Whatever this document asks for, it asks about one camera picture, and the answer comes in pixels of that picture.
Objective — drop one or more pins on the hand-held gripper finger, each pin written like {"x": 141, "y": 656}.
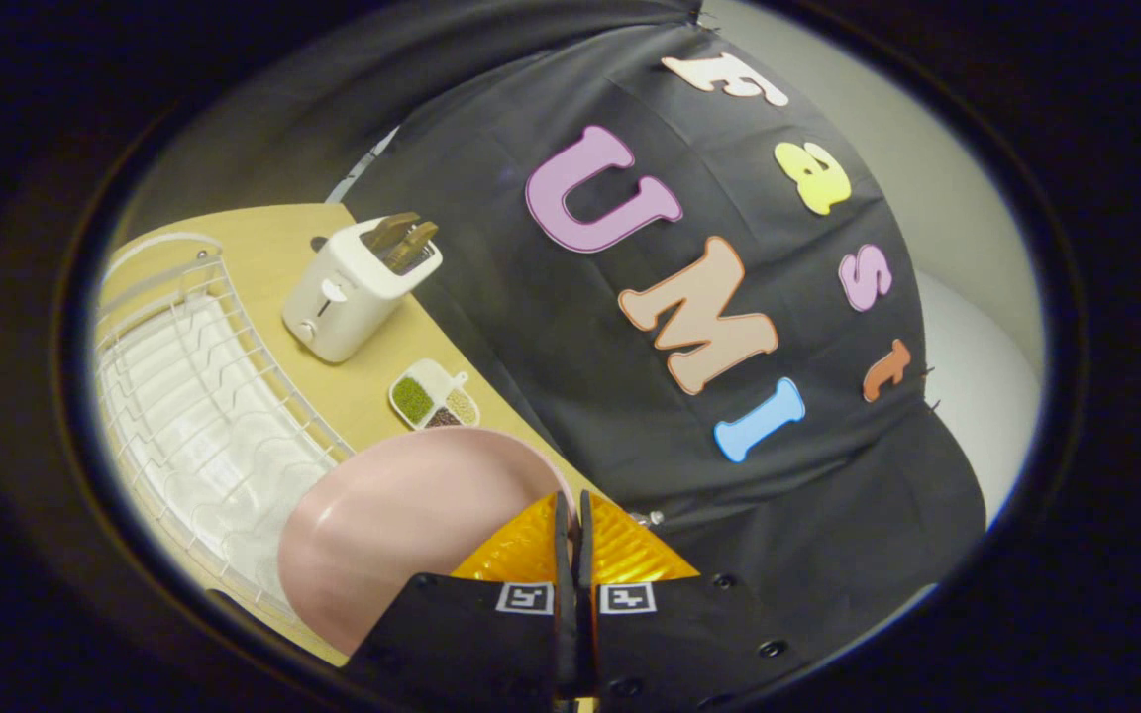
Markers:
{"x": 585, "y": 555}
{"x": 564, "y": 555}

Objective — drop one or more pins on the pink plate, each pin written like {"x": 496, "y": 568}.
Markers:
{"x": 402, "y": 525}

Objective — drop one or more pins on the white divided dish with beans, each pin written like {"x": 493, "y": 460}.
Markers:
{"x": 432, "y": 398}

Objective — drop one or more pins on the black backdrop cloth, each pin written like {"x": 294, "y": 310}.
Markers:
{"x": 650, "y": 327}

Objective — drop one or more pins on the white toaster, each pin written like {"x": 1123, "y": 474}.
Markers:
{"x": 348, "y": 297}

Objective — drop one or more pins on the brown toast slice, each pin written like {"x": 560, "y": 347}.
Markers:
{"x": 388, "y": 231}
{"x": 412, "y": 248}

